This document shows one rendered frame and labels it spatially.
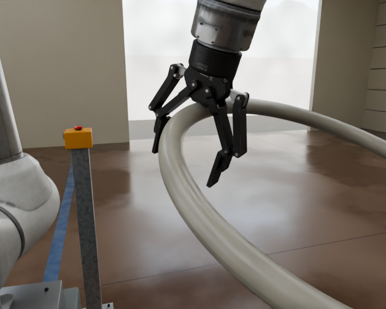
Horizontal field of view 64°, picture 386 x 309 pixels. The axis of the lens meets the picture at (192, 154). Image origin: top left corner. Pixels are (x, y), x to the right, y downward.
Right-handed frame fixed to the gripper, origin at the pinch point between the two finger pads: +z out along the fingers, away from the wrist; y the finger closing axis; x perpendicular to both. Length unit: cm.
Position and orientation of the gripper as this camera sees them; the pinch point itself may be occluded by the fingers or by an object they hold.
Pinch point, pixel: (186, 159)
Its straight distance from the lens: 55.7
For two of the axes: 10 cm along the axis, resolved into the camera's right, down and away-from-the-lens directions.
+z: -2.5, 8.3, 4.9
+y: 8.0, 4.6, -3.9
